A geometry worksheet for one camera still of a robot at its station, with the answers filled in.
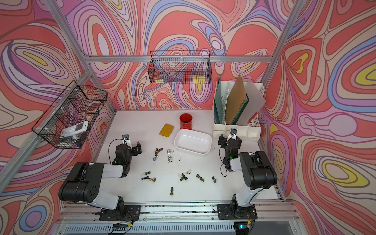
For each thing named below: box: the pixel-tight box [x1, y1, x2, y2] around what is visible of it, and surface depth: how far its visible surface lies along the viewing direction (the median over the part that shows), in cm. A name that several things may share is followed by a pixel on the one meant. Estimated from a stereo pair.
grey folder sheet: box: [236, 79, 266, 125], surface depth 90 cm
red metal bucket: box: [179, 113, 193, 131], surface depth 104 cm
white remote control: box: [60, 120, 89, 137], surface depth 70 cm
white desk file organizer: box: [212, 80, 265, 142], surface depth 101 cm
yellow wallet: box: [158, 123, 175, 138], surface depth 110 cm
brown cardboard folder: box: [225, 74, 247, 125], surface depth 103 cm
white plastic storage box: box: [173, 129, 213, 155], surface depth 102 cm
